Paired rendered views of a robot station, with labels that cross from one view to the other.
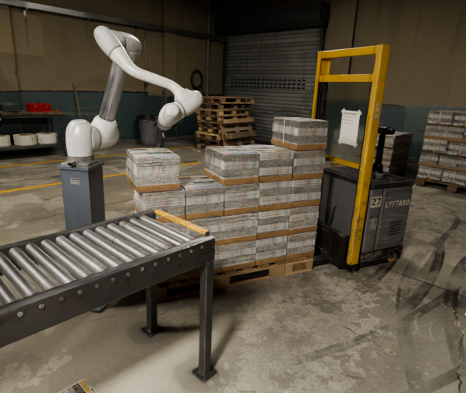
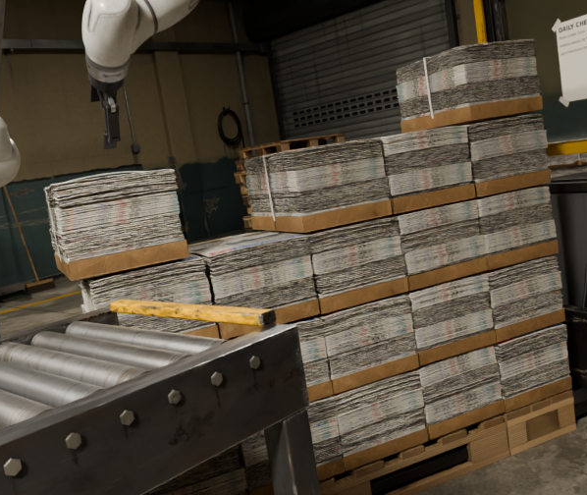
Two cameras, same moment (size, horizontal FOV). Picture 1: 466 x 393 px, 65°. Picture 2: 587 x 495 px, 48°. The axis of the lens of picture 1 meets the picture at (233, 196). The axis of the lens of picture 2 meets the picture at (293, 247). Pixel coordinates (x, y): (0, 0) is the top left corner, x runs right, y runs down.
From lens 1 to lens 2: 0.87 m
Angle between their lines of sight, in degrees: 10
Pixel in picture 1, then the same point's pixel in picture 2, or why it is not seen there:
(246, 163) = (352, 167)
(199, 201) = (249, 284)
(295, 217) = (506, 295)
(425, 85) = not seen: outside the picture
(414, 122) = not seen: outside the picture
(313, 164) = (521, 152)
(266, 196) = (421, 247)
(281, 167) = (444, 166)
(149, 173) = (96, 223)
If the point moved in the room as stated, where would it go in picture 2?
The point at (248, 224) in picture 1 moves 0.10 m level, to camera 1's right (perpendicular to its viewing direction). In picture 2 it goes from (389, 330) to (423, 325)
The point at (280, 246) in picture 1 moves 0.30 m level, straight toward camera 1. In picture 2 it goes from (485, 377) to (497, 415)
